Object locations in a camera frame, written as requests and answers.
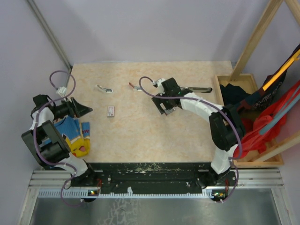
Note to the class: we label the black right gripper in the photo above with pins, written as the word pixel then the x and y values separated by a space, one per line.
pixel 158 101

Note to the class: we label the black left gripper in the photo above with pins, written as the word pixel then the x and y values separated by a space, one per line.
pixel 79 109

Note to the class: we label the red white staple box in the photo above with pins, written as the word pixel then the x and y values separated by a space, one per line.
pixel 110 111

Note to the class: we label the black grey large stapler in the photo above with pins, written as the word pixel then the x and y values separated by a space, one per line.
pixel 199 89

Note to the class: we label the pink white mini stapler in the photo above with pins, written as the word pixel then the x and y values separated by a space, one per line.
pixel 135 88

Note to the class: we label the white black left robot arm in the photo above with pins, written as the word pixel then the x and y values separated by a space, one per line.
pixel 47 145

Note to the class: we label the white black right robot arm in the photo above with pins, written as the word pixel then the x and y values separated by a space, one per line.
pixel 225 124

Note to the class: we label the blue yellow cartoon cloth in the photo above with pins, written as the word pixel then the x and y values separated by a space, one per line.
pixel 76 134

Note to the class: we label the dark patterned cloth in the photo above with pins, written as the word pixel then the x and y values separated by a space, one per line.
pixel 261 98

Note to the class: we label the red cloth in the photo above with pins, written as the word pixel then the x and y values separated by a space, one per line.
pixel 268 124

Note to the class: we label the wooden tray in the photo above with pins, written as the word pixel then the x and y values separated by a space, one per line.
pixel 248 84

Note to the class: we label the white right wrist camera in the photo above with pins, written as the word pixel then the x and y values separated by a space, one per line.
pixel 158 84

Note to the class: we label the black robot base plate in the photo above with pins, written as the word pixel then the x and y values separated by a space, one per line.
pixel 154 178

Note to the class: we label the aluminium rail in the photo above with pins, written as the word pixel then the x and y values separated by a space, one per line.
pixel 54 184

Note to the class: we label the wooden frame beam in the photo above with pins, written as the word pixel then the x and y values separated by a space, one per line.
pixel 258 32

